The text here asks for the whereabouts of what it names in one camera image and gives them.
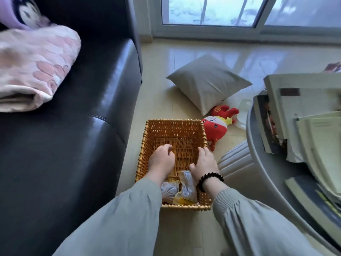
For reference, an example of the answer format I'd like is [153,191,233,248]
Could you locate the person's right hand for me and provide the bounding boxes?
[189,146,220,182]

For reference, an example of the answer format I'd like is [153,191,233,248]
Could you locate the person's left hand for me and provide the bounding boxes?
[147,143,176,182]

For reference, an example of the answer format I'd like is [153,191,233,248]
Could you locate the person's left forearm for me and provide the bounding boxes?
[53,172,168,256]

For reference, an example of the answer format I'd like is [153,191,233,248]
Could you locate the person's right forearm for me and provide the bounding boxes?
[200,175,323,256]

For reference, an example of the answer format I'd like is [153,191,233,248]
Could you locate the clear plastic bag yellow label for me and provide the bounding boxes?
[173,170,198,206]

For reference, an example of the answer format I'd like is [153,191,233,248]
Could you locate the woven wicker basket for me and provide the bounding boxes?
[135,119,212,211]

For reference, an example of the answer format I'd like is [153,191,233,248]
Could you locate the small clear plastic bag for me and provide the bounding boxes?
[161,181,180,204]

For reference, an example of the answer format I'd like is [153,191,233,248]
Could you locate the red plush toy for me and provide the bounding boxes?
[202,105,240,152]

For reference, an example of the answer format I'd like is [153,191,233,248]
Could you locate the white plastic piece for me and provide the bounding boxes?
[234,99,253,130]

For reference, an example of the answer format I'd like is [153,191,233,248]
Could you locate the grey cushion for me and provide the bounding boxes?
[166,54,253,116]

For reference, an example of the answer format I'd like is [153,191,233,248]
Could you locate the dark cover magazine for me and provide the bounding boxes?
[253,94,288,154]

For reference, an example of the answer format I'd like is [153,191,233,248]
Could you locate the black leather sofa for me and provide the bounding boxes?
[0,0,143,256]

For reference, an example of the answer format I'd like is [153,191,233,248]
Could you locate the dark green book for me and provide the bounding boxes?
[285,175,341,239]

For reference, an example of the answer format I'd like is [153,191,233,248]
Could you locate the large white book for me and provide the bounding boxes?
[263,73,341,163]

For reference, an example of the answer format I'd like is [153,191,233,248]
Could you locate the pale green booklet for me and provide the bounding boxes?
[293,111,341,201]

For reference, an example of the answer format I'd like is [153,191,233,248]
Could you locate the white sliding glass door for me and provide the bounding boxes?
[148,0,341,45]

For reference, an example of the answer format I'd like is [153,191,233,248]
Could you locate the pink patterned blanket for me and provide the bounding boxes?
[0,24,82,113]

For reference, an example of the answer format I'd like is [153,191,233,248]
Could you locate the reddish item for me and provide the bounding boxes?
[323,62,341,73]

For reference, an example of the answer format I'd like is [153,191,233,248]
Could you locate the purple cartoon pillow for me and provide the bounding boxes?
[0,0,52,31]

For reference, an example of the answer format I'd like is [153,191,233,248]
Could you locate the black bead bracelet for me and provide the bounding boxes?
[197,172,224,193]

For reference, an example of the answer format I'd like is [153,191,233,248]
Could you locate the grey round pedestal table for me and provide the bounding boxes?
[218,89,341,256]

